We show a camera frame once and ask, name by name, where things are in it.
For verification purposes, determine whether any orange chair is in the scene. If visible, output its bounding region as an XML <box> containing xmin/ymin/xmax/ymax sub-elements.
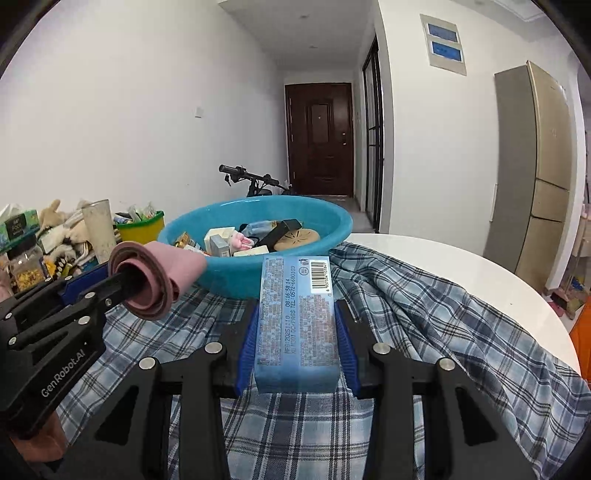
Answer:
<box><xmin>569</xmin><ymin>295</ymin><xmax>591</xmax><ymax>384</ymax></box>

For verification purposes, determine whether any black bicycle handlebar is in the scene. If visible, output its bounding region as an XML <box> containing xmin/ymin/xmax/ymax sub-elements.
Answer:
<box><xmin>218</xmin><ymin>164</ymin><xmax>296</xmax><ymax>198</ymax></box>

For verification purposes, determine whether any large blue barcode packet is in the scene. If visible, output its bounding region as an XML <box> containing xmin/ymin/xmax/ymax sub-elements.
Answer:
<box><xmin>254</xmin><ymin>256</ymin><xmax>341</xmax><ymax>394</ymax></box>

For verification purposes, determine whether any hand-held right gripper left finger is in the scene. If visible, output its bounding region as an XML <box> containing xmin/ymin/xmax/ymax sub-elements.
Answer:
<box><xmin>55</xmin><ymin>300</ymin><xmax>259</xmax><ymax>480</ymax></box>

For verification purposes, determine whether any wall electrical panel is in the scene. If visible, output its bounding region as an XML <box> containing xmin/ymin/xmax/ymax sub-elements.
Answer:
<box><xmin>420</xmin><ymin>14</ymin><xmax>467</xmax><ymax>77</ymax></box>

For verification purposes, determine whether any dark brown door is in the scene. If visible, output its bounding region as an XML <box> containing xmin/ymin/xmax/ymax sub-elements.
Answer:
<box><xmin>284</xmin><ymin>83</ymin><xmax>355</xmax><ymax>197</ymax></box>

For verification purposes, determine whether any small blue packet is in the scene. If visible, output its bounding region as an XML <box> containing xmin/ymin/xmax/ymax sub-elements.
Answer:
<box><xmin>240</xmin><ymin>220</ymin><xmax>280</xmax><ymax>238</ymax></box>

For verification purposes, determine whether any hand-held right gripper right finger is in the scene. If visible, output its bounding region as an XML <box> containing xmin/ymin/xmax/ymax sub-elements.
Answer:
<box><xmin>335</xmin><ymin>300</ymin><xmax>539</xmax><ymax>480</ymax></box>

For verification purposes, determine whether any cream plush toy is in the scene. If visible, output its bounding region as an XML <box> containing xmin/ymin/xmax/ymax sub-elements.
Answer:
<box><xmin>38</xmin><ymin>199</ymin><xmax>93</xmax><ymax>278</ymax></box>

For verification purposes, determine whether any black box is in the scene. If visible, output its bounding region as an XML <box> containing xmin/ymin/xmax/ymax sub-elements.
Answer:
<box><xmin>256</xmin><ymin>219</ymin><xmax>303</xmax><ymax>250</ymax></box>

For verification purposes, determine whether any person's left hand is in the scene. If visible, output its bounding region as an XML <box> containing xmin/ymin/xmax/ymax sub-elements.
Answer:
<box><xmin>9</xmin><ymin>408</ymin><xmax>66</xmax><ymax>463</ymax></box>

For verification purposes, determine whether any beige refrigerator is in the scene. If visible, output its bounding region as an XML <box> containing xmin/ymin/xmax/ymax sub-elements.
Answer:
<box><xmin>482</xmin><ymin>61</ymin><xmax>587</xmax><ymax>294</ymax></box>

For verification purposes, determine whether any green tissue box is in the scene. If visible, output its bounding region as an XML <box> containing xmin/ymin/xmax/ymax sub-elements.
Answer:
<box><xmin>0</xmin><ymin>203</ymin><xmax>40</xmax><ymax>252</ymax></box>

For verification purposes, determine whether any clear cereal jar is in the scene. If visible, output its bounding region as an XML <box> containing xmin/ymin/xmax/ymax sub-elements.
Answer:
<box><xmin>9</xmin><ymin>240</ymin><xmax>47</xmax><ymax>294</ymax></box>

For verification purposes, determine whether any pile of small sachets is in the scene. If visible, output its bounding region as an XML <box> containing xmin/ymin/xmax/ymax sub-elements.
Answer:
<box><xmin>115</xmin><ymin>202</ymin><xmax>160</xmax><ymax>223</ymax></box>

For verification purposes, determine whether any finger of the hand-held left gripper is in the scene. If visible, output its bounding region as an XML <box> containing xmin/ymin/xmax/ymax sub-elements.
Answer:
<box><xmin>0</xmin><ymin>272</ymin><xmax>139</xmax><ymax>354</ymax></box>
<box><xmin>0</xmin><ymin>265</ymin><xmax>112</xmax><ymax>320</ymax></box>

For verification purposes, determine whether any black-framed glass sliding door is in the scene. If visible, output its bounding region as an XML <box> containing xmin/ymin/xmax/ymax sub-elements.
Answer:
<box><xmin>362</xmin><ymin>34</ymin><xmax>385</xmax><ymax>227</ymax></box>

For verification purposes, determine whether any blue plastic basin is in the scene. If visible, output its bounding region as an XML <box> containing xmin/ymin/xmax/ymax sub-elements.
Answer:
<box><xmin>158</xmin><ymin>195</ymin><xmax>354</xmax><ymax>300</ymax></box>

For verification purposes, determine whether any yellow-green plastic bin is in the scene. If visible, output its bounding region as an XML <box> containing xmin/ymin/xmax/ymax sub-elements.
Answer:
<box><xmin>116</xmin><ymin>211</ymin><xmax>165</xmax><ymax>244</ymax></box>

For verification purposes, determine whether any blue plaid cloth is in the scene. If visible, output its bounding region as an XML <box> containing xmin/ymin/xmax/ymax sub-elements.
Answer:
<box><xmin>55</xmin><ymin>242</ymin><xmax>589</xmax><ymax>480</ymax></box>

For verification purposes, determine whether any white tumbler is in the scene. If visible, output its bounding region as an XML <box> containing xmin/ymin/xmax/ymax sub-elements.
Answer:
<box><xmin>82</xmin><ymin>199</ymin><xmax>117</xmax><ymax>265</ymax></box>

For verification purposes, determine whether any tan round disc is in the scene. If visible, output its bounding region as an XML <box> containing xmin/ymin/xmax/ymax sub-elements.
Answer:
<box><xmin>273</xmin><ymin>227</ymin><xmax>321</xmax><ymax>252</ymax></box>

